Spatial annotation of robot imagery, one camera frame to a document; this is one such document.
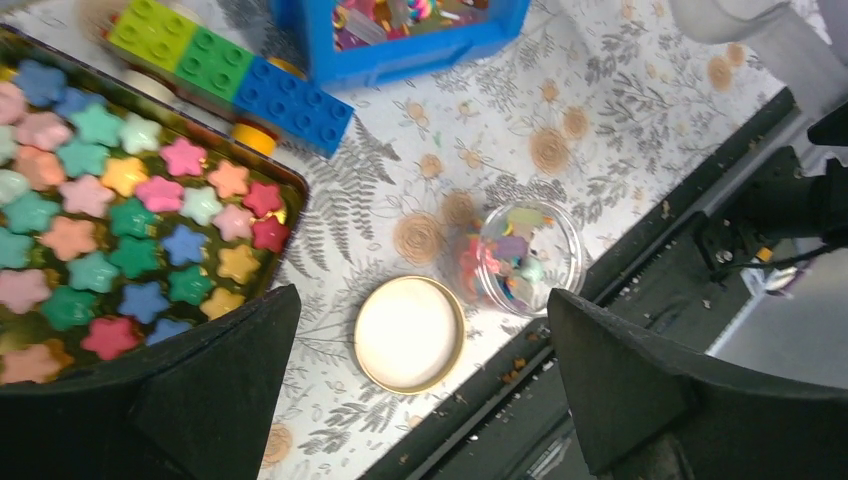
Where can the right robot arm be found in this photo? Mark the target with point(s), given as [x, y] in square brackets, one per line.
[815, 74]

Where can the round cream jar lid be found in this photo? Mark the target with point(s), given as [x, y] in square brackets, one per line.
[409, 334]

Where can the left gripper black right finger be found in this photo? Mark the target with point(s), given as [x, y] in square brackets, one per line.
[647, 407]

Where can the clear round glass jar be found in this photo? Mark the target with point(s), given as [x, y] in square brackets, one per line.
[512, 257]

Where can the blue plastic candy bin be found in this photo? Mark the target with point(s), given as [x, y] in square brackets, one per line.
[348, 44]

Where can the tin of star candies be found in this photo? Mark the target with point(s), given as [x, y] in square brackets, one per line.
[123, 223]

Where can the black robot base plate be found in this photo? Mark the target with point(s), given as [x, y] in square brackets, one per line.
[510, 420]

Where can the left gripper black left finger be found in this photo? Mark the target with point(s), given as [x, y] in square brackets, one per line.
[198, 405]

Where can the stacked toy brick block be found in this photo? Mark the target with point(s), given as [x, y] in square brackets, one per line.
[267, 105]

